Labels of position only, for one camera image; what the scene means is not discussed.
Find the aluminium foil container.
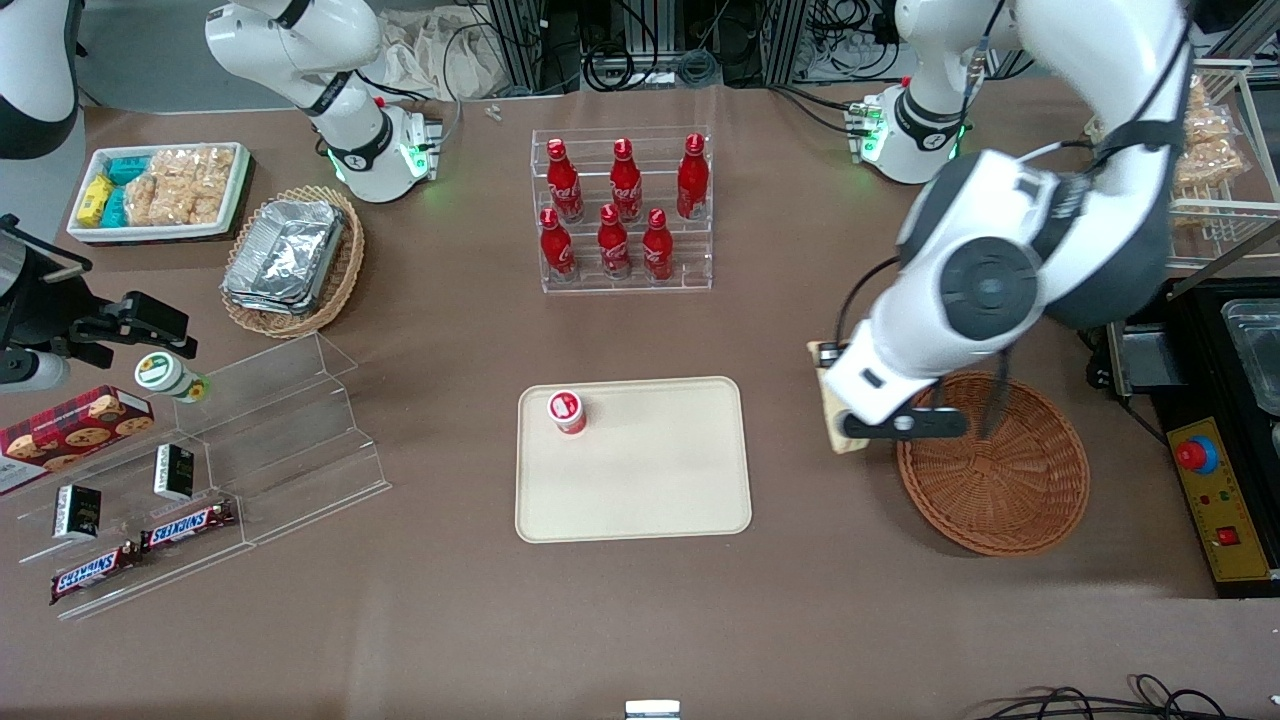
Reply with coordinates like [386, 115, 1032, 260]
[222, 198, 348, 314]

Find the red cola bottle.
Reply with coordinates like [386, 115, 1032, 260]
[642, 208, 675, 282]
[610, 138, 643, 223]
[597, 204, 632, 279]
[677, 133, 710, 221]
[546, 138, 585, 223]
[540, 207, 577, 281]

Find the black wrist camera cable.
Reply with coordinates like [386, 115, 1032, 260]
[835, 255, 1016, 441]

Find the green sunflower yogurt cup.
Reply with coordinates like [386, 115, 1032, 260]
[135, 352, 211, 405]

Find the white cloth bag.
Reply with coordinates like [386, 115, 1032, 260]
[380, 10, 511, 101]

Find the clear rice cracker bag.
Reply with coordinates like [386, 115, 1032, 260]
[125, 150, 186, 226]
[175, 147, 236, 223]

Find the white triangle-cut sandwich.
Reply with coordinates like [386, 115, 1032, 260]
[808, 342, 871, 454]

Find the beige plastic serving tray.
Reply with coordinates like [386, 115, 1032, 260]
[515, 376, 753, 544]

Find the red strawberry yogurt cup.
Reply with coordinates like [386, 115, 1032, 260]
[547, 389, 588, 437]

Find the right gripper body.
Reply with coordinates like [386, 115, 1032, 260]
[0, 285, 76, 393]

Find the clear acrylic bottle stand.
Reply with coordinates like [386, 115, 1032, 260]
[530, 125, 713, 294]

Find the black loose cable bundle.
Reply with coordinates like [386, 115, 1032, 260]
[975, 675, 1280, 720]

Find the black equipment case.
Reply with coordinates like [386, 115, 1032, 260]
[1150, 275, 1280, 601]

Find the Snickers chocolate bar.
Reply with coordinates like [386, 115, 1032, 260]
[50, 543, 144, 606]
[140, 500, 238, 553]

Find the small black chocolate box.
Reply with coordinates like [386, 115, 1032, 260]
[53, 484, 103, 542]
[153, 444, 196, 502]

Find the light woven wicker basket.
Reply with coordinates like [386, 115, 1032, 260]
[220, 185, 366, 341]

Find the grey black box device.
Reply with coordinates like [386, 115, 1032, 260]
[1105, 320, 1191, 401]

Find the brown round wicker basket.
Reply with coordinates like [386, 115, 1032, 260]
[896, 371, 1091, 557]

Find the yellow snack packet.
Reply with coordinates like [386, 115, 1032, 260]
[78, 175, 116, 229]

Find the red plaid cookie box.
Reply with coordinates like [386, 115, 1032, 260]
[0, 386, 156, 498]

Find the black coiled cable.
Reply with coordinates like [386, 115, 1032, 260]
[583, 45, 721, 91]

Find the white wire rack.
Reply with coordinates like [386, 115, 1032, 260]
[1168, 58, 1280, 271]

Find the white rectangular snack tray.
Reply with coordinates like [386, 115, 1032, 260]
[67, 142, 253, 245]

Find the yellow control panel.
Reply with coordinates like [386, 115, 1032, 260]
[1167, 417, 1276, 583]

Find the clear acrylic stepped stand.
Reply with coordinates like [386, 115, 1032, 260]
[15, 333, 393, 623]

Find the steel gastronorm pan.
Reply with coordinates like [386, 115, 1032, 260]
[1222, 300, 1280, 416]

